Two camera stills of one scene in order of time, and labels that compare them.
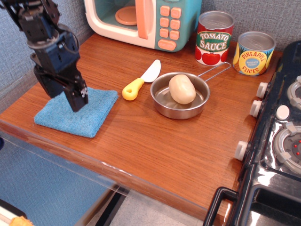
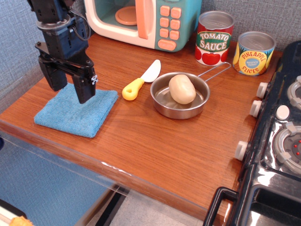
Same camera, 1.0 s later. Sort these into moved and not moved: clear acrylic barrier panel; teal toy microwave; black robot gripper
Moved: black robot gripper
Not moved: clear acrylic barrier panel; teal toy microwave
